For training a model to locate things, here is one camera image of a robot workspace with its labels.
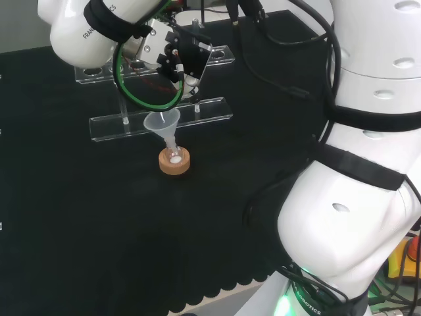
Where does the small glass round-bottom flask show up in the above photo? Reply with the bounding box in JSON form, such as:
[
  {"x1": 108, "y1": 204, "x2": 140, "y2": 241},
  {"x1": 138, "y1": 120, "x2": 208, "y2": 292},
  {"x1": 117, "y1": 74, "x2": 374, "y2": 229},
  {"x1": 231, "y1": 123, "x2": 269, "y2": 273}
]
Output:
[{"x1": 165, "y1": 144, "x2": 183, "y2": 165}]

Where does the clear acrylic funnel stand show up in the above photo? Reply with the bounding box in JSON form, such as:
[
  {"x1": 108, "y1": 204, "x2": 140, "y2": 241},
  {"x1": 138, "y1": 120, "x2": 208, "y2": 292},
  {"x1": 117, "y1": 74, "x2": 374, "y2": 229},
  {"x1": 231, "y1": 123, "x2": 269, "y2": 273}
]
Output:
[{"x1": 74, "y1": 45, "x2": 236, "y2": 144}]

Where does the translucent plastic funnel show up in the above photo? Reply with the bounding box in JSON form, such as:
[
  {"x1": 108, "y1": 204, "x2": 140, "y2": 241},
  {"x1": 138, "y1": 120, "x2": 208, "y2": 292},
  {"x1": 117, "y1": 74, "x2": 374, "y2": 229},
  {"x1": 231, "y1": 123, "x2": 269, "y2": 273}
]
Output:
[{"x1": 143, "y1": 110, "x2": 182, "y2": 155}]

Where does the black bench cloth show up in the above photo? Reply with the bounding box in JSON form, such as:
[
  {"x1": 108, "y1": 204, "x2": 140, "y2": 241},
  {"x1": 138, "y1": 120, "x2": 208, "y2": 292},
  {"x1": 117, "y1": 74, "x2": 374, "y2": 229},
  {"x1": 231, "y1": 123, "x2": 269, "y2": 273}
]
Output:
[{"x1": 0, "y1": 9, "x2": 339, "y2": 314}]

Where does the yellow stop button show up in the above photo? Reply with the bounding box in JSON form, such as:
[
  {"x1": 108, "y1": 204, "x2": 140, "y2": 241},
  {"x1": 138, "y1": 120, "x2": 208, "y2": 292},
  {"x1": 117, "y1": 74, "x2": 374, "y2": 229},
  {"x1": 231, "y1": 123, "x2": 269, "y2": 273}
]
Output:
[{"x1": 387, "y1": 236, "x2": 421, "y2": 280}]

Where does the cork ring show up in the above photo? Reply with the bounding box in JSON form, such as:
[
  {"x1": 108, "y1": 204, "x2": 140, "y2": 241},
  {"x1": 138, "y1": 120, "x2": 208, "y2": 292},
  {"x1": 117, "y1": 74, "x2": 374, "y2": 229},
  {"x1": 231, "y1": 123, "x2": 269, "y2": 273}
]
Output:
[{"x1": 159, "y1": 146, "x2": 192, "y2": 177}]

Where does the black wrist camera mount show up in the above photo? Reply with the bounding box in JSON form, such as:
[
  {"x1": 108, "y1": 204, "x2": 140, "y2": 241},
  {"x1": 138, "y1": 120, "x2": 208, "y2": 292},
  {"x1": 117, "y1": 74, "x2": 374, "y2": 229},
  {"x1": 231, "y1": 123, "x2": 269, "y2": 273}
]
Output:
[{"x1": 157, "y1": 26, "x2": 213, "y2": 87}]

